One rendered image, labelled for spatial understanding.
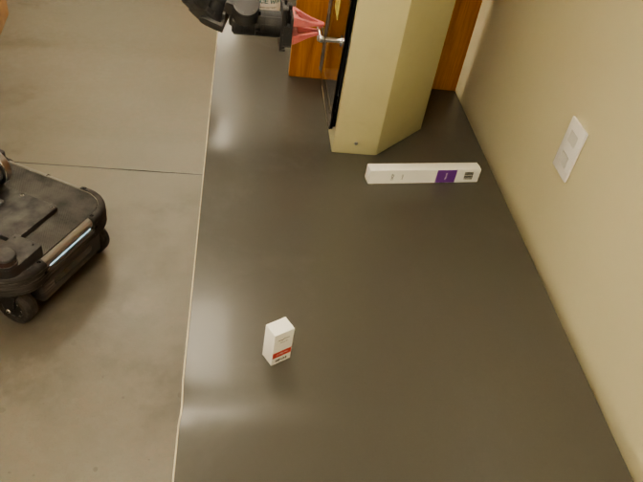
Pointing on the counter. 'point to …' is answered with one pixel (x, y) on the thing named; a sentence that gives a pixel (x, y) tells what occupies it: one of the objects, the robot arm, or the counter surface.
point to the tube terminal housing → (388, 73)
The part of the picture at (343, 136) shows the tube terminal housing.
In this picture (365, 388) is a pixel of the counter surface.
